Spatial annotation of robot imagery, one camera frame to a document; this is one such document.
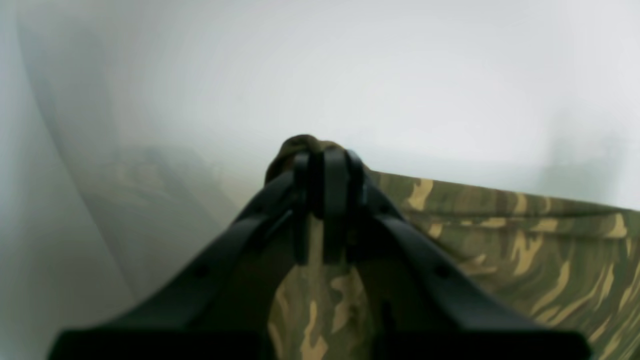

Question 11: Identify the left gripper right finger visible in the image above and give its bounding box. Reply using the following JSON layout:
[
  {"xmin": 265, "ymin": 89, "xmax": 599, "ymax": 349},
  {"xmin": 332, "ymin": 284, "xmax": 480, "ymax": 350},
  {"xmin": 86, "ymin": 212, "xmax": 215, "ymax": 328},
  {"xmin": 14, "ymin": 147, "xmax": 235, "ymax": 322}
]
[{"xmin": 322, "ymin": 148, "xmax": 592, "ymax": 360}]

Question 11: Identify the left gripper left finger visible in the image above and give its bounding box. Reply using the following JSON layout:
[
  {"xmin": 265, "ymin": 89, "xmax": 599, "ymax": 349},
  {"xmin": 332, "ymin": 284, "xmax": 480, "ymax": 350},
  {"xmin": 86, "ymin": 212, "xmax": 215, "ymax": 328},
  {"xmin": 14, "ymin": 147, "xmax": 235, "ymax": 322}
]
[{"xmin": 48, "ymin": 151, "xmax": 321, "ymax": 360}]

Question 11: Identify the camouflage t-shirt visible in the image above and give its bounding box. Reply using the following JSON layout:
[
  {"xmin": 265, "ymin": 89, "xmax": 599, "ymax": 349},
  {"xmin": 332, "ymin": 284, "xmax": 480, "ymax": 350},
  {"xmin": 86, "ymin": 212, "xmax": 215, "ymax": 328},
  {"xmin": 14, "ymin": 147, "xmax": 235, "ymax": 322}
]
[{"xmin": 264, "ymin": 134, "xmax": 640, "ymax": 360}]

